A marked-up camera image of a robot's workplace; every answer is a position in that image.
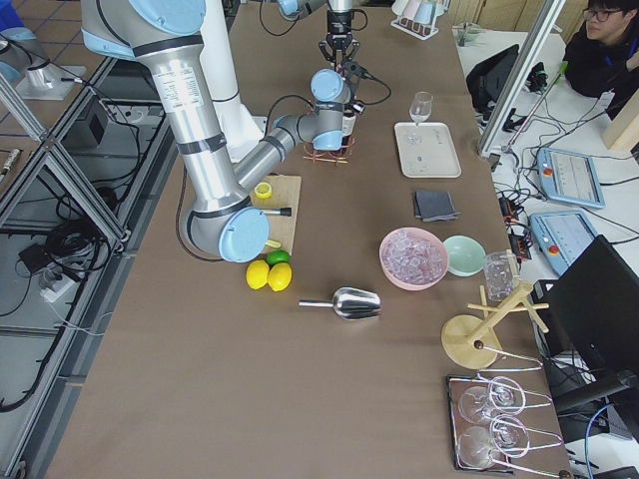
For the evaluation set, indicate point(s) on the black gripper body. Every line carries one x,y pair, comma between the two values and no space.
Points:
338,24
348,125

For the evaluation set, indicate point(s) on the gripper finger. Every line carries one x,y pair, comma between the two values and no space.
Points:
328,49
349,48

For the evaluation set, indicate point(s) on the tea bottle white cap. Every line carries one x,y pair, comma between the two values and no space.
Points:
351,111

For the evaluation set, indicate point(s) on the copper wire bottle basket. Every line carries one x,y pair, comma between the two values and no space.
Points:
329,154

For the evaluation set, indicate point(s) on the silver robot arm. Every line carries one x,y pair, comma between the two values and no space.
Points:
185,46
319,5

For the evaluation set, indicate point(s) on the pink plastic cup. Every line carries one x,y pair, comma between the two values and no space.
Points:
410,9

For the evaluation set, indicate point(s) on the clear wine glass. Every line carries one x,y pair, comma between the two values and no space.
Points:
419,111

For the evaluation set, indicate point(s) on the blue plastic cup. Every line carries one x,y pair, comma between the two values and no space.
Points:
425,12

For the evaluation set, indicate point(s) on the cream rabbit tray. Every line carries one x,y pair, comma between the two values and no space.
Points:
426,151

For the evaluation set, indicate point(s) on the bamboo cutting board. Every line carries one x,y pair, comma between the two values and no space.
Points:
286,194

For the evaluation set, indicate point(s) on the lemon half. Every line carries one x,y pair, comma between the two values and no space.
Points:
263,190

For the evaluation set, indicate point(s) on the steel muddler black tip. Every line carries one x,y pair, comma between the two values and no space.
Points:
283,212

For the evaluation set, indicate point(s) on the grey folded cloth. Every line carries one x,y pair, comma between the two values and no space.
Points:
432,206

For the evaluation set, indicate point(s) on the pink bowl of ice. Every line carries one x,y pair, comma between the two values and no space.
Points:
413,258

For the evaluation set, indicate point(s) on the green lime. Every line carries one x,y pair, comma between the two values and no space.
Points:
277,256

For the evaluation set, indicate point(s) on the green bowl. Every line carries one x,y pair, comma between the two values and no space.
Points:
465,255

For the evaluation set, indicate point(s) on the yellow lemon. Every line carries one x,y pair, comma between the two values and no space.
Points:
280,276
257,274

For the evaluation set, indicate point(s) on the metal ice scoop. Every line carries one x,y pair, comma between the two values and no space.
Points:
349,303

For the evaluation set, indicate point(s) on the blue teach pendant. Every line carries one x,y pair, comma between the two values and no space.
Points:
562,236
569,177

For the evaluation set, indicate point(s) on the person in black jacket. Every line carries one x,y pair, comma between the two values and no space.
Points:
602,57

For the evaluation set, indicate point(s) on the clear tumbler glass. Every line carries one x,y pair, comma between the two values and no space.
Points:
501,274

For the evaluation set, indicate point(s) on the wooden cup stand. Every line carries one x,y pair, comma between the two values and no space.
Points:
471,342

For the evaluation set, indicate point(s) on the black monitor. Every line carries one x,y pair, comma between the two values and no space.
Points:
596,303

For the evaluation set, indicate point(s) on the black glass rack tray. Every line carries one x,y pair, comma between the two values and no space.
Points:
456,386

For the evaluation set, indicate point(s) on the upside down wine glass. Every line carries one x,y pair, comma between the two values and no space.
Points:
499,444
499,396

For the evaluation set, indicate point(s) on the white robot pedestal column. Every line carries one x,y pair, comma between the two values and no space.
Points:
218,65

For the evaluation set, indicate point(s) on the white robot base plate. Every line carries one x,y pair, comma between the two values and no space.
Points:
242,133

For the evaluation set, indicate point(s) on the aluminium frame post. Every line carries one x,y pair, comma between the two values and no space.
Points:
532,46

